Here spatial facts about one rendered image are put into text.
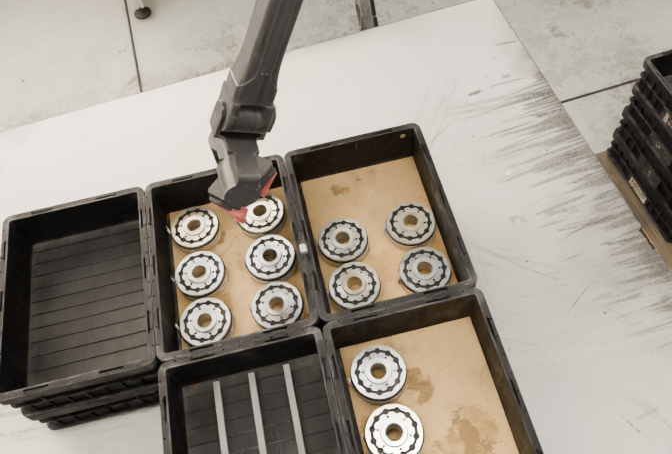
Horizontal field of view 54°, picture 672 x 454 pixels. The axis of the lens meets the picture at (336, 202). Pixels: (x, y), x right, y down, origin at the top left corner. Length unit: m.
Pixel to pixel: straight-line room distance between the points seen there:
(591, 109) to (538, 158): 1.09
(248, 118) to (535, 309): 0.80
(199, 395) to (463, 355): 0.50
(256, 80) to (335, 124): 0.83
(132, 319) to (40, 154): 0.68
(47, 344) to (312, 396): 0.55
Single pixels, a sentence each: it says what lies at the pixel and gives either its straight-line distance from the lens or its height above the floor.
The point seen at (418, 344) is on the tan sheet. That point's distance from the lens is 1.29.
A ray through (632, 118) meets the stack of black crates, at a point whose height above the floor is 0.38.
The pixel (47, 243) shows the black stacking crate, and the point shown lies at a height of 0.83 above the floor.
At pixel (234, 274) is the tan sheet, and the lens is 1.39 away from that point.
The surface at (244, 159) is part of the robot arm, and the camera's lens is 0.97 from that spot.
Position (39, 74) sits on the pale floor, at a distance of 3.26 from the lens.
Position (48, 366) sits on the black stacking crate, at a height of 0.83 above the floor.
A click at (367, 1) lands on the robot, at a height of 0.68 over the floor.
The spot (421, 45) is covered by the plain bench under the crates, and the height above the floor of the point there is 0.70.
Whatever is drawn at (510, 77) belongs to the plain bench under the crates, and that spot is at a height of 0.70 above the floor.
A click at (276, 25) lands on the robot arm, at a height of 1.45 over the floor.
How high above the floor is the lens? 2.04
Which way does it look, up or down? 57 degrees down
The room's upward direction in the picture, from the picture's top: 9 degrees counter-clockwise
